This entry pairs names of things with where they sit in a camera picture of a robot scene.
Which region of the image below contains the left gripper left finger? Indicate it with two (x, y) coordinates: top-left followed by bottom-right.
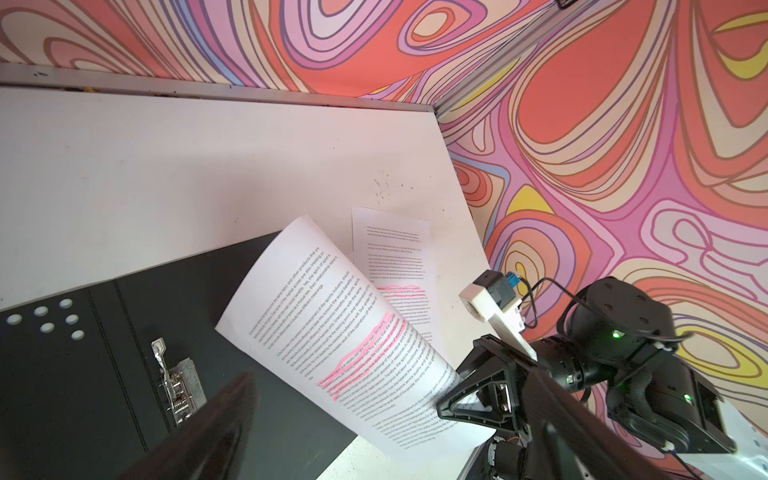
(118, 373), (257, 479)

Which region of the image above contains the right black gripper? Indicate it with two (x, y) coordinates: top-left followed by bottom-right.
(436, 335), (537, 433)

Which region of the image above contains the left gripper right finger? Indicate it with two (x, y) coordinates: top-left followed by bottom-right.
(521, 369), (668, 480)

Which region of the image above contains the teal file folder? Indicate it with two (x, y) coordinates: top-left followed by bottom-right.
(1, 235), (354, 479)

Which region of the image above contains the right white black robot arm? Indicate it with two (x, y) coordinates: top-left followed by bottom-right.
(436, 270), (767, 479)

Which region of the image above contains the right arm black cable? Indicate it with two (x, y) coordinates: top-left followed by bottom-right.
(515, 275), (595, 331)

